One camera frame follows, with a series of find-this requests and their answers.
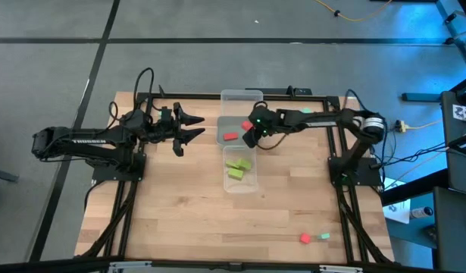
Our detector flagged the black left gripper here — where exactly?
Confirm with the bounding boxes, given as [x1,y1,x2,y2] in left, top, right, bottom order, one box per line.
[147,102,206,157]

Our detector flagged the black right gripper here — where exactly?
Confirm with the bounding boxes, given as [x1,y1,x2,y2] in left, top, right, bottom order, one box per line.
[242,105,275,149]

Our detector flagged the clear plastic bin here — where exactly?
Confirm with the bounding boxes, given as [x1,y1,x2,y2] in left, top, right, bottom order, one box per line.
[222,145,260,194]
[220,89,264,118]
[216,115,257,149]

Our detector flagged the black flat bar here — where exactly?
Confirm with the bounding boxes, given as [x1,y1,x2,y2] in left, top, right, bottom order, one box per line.
[244,86,313,96]

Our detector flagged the black rig bar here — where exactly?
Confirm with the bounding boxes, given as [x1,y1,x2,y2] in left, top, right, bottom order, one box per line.
[0,257,466,273]

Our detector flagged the white paper sheet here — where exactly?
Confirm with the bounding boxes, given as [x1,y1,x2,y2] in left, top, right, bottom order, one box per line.
[382,198,412,224]

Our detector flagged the grey furniture foot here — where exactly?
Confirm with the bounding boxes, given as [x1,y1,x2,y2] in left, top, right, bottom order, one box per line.
[0,166,20,184]

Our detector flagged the dark bottle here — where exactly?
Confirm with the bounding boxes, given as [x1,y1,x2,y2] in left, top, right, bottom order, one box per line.
[409,206,434,221]

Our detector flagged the dark desk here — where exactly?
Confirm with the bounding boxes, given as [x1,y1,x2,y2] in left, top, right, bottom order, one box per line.
[431,186,466,273]
[440,74,466,196]

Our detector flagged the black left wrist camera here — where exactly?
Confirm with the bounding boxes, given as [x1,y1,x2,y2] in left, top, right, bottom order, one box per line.
[158,107,174,123]

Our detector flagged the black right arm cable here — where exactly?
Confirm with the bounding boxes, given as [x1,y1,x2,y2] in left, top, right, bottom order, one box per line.
[256,130,291,152]

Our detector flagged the black aluminium table frame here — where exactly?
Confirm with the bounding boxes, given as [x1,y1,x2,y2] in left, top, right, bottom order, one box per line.
[76,90,396,266]

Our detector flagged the black looped cable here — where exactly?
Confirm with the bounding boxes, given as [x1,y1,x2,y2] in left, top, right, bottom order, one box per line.
[133,67,155,115]

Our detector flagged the yellow hanging cable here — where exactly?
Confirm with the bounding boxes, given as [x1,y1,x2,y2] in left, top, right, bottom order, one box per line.
[314,0,393,23]

